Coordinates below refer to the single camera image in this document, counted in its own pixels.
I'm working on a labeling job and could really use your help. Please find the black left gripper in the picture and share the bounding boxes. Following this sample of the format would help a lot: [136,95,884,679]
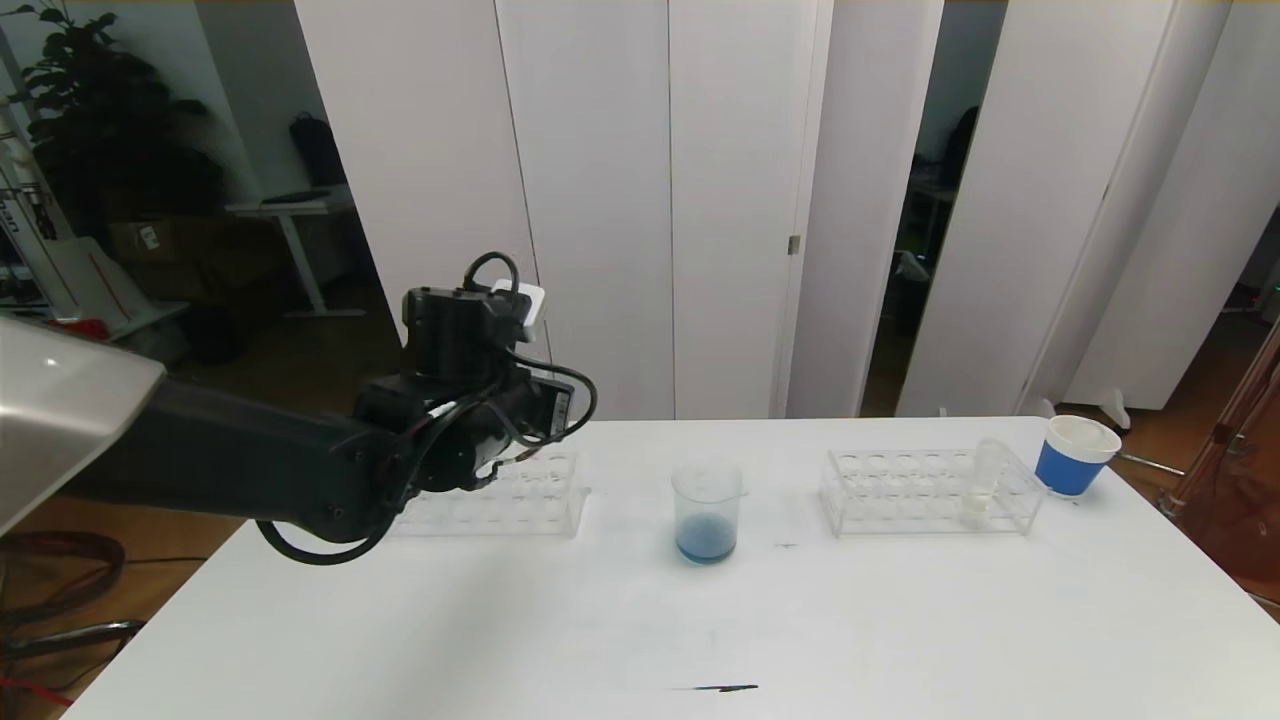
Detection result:
[507,365,575,439]

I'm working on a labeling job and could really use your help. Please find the clear acrylic test tube rack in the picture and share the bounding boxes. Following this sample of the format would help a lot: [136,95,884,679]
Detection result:
[388,447,593,539]
[819,447,1047,536]

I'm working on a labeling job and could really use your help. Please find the clear plastic beaker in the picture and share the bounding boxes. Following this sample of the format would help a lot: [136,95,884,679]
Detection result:
[672,457,750,567]

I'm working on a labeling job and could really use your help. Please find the test tube with pale yellow pigment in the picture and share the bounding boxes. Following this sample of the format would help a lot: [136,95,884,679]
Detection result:
[958,437,1009,527]

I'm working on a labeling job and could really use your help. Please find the white office desk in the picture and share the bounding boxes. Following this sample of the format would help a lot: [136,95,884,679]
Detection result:
[225,188,367,319]

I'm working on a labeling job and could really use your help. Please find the black backpack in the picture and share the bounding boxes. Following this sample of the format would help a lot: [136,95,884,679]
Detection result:
[289,112,351,189]

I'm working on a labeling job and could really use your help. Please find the narrow white partition panel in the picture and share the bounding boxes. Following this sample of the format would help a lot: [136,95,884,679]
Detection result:
[785,0,946,420]

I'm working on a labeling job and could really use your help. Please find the cardboard box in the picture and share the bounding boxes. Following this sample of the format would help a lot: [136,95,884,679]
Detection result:
[108,218,203,265]

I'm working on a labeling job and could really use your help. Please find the blue white paper cup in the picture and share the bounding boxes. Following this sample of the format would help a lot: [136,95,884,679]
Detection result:
[1033,415,1121,498]

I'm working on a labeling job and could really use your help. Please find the white machine with base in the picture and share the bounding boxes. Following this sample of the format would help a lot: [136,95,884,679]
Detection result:
[0,95,191,366]

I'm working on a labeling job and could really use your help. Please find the metal chair leg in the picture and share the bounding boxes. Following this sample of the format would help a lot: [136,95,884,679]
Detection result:
[0,619,147,657]

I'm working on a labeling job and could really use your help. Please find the dark green potted plant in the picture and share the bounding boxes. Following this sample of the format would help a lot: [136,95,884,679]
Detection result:
[5,0,227,251]

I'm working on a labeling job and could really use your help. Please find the reddish brown stand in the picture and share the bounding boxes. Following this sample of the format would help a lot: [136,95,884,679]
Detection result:
[1155,310,1280,607]

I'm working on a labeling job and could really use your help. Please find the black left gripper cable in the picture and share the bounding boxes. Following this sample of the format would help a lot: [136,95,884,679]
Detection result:
[464,251,600,448]

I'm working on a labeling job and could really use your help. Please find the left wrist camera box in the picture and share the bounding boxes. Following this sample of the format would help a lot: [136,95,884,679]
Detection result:
[490,279,547,342]

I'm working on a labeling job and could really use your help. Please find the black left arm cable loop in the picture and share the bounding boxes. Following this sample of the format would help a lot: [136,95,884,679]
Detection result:
[254,518,393,568]

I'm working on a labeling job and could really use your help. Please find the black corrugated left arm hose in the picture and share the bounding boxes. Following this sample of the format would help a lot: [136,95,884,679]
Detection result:
[0,531,127,627]

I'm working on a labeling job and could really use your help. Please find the red floor cable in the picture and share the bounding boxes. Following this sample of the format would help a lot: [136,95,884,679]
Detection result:
[0,674,77,707]

